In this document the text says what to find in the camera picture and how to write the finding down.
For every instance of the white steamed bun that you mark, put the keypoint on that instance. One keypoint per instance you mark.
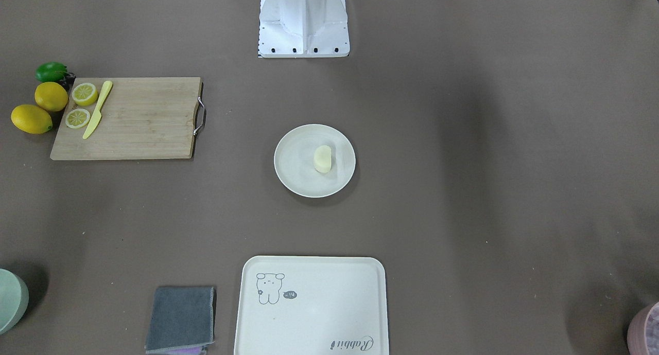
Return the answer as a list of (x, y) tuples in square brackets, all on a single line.
[(322, 159)]

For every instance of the cream rabbit serving tray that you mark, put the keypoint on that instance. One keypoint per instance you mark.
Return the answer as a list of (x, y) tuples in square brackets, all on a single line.
[(312, 305)]

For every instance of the round cream plate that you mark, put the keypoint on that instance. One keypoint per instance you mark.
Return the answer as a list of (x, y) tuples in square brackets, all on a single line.
[(295, 166)]

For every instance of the bamboo cutting board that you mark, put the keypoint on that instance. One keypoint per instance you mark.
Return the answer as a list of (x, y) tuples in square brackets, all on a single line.
[(142, 118)]

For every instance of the grey folded cloth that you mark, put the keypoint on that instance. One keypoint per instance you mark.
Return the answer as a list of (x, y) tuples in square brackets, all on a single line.
[(182, 320)]

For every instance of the yellow plastic knife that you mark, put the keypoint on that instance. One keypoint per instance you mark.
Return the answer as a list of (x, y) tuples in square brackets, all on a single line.
[(96, 116)]

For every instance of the upper lemon half slice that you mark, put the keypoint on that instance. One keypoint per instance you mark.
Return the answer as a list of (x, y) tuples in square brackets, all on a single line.
[(84, 94)]

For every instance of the lemon half slice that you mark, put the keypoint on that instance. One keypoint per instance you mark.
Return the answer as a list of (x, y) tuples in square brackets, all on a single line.
[(84, 94), (77, 118)]

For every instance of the lower lemon half slice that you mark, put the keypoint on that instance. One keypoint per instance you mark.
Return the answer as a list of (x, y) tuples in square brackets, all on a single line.
[(77, 118)]

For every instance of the whole yellow lemon near lime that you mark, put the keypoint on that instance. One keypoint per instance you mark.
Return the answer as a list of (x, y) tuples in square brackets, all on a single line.
[(51, 96)]

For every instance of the green lime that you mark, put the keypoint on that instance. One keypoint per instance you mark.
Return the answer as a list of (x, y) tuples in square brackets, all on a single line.
[(51, 72)]

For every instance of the whole yellow lemon outer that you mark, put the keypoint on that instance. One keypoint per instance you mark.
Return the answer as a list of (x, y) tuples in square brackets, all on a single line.
[(31, 119)]

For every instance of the mint green bowl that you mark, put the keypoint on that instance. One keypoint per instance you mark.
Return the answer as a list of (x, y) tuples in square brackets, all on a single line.
[(14, 299)]

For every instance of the pink bowl with ice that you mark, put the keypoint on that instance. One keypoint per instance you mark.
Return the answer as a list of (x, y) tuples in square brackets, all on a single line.
[(642, 335)]

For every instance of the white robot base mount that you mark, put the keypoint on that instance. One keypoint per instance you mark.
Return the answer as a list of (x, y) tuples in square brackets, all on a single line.
[(303, 29)]

